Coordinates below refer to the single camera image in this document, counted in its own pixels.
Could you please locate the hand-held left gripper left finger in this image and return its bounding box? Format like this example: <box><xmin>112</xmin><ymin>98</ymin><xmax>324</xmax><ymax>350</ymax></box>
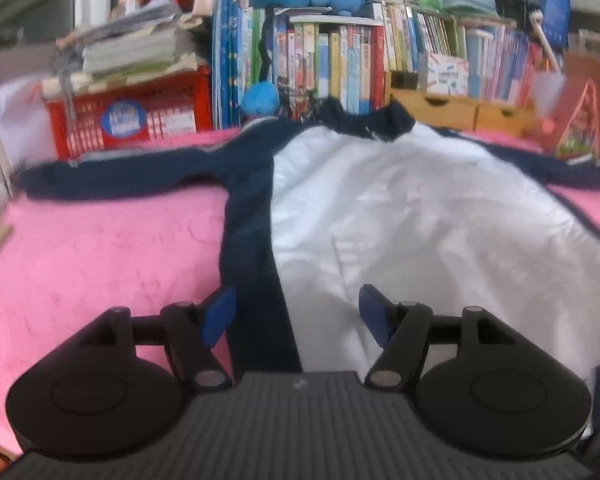
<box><xmin>82</xmin><ymin>287</ymin><xmax>237</xmax><ymax>392</ymax></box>

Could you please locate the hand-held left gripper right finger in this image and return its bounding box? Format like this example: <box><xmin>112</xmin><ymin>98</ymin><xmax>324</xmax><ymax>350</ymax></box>
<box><xmin>358</xmin><ymin>284</ymin><xmax>516</xmax><ymax>391</ymax></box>

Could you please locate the navy and white jacket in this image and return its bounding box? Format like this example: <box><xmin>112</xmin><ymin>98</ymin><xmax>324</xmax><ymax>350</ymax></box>
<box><xmin>17</xmin><ymin>99</ymin><xmax>600</xmax><ymax>436</ymax></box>

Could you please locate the pink rabbit-print blanket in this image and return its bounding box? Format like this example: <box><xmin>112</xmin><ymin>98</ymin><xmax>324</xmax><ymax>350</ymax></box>
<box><xmin>0</xmin><ymin>127</ymin><xmax>600</xmax><ymax>461</ymax></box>

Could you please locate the wooden drawer box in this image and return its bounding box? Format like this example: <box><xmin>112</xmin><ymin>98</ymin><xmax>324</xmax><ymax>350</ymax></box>
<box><xmin>386</xmin><ymin>87</ymin><xmax>539</xmax><ymax>137</ymax></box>

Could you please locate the small blue plush ball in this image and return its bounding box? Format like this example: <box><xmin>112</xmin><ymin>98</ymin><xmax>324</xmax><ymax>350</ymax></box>
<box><xmin>242</xmin><ymin>82</ymin><xmax>282</xmax><ymax>118</ymax></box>

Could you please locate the miniature toy bicycle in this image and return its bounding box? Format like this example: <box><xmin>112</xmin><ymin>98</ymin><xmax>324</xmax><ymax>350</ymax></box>
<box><xmin>277</xmin><ymin>74</ymin><xmax>332</xmax><ymax>122</ymax></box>

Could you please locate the red plastic crate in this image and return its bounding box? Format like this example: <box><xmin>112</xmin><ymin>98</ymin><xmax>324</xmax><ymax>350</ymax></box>
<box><xmin>45</xmin><ymin>67</ymin><xmax>214</xmax><ymax>162</ymax></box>

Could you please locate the small black box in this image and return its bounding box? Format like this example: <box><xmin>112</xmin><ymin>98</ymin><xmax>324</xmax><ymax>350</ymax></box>
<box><xmin>389</xmin><ymin>71</ymin><xmax>422</xmax><ymax>93</ymax></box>

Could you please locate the white box with colourful print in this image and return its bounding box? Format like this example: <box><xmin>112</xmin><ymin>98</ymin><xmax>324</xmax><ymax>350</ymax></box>
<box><xmin>425</xmin><ymin>52</ymin><xmax>471</xmax><ymax>97</ymax></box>

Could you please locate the row of colourful books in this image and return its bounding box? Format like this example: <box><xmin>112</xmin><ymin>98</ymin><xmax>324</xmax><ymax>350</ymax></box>
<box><xmin>272</xmin><ymin>14</ymin><xmax>387</xmax><ymax>117</ymax></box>

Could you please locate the row of tall blue books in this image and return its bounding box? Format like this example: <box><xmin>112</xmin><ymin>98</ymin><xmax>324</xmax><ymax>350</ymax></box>
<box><xmin>211</xmin><ymin>0</ymin><xmax>277</xmax><ymax>132</ymax></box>

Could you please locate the row of pink purple books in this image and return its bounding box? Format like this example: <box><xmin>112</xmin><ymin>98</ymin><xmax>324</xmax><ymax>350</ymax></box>
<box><xmin>462</xmin><ymin>24</ymin><xmax>547</xmax><ymax>107</ymax></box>

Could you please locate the white paper sheet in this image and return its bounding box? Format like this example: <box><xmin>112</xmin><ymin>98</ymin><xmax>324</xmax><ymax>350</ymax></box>
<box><xmin>530</xmin><ymin>70</ymin><xmax>567</xmax><ymax>117</ymax></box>

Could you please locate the white paper bag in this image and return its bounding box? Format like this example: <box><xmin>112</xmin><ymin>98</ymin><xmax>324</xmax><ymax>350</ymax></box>
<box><xmin>0</xmin><ymin>75</ymin><xmax>57</xmax><ymax>167</ymax></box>

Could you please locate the stack of booklets and papers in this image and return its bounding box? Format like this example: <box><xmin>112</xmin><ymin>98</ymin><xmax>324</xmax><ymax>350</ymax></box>
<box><xmin>55</xmin><ymin>0</ymin><xmax>212</xmax><ymax>87</ymax></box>

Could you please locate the white plastic tube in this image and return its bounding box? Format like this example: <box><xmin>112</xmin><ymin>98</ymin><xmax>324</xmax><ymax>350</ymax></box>
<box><xmin>527</xmin><ymin>10</ymin><xmax>564</xmax><ymax>74</ymax></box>

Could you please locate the teal folded cloth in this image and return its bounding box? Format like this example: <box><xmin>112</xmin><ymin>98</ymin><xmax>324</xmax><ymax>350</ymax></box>
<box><xmin>437</xmin><ymin>0</ymin><xmax>487</xmax><ymax>17</ymax></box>

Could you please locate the brown cardboard box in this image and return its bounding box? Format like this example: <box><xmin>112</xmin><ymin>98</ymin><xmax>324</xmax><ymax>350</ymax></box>
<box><xmin>562</xmin><ymin>30</ymin><xmax>600</xmax><ymax>92</ymax></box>

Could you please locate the blue carton box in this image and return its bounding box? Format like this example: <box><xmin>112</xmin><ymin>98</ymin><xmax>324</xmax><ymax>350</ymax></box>
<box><xmin>527</xmin><ymin>0</ymin><xmax>574</xmax><ymax>52</ymax></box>

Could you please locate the black hanging strap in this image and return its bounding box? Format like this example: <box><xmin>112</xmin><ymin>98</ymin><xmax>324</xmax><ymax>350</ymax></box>
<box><xmin>258</xmin><ymin>6</ymin><xmax>278</xmax><ymax>84</ymax></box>

